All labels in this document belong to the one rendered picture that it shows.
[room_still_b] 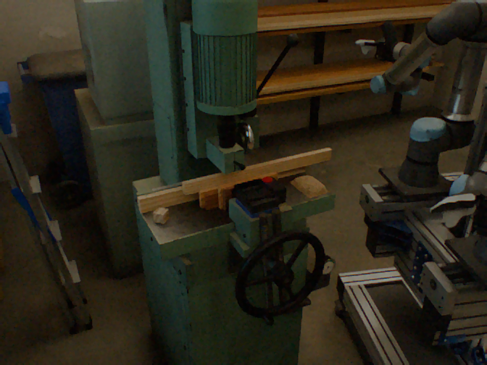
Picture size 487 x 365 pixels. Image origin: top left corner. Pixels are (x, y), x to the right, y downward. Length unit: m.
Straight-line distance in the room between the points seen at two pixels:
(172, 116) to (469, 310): 1.08
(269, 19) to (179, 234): 2.36
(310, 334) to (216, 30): 1.51
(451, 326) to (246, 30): 1.03
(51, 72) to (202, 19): 1.80
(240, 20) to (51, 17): 2.40
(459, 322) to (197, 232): 0.82
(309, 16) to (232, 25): 2.39
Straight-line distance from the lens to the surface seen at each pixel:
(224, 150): 1.38
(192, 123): 1.46
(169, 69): 1.47
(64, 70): 2.94
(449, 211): 0.90
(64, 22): 3.51
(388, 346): 1.98
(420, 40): 1.75
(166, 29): 1.44
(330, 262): 1.59
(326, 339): 2.26
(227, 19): 1.22
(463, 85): 1.81
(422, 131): 1.75
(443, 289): 1.44
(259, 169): 1.50
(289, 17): 3.50
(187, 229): 1.32
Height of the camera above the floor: 1.65
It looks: 29 degrees down
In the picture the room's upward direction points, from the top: straight up
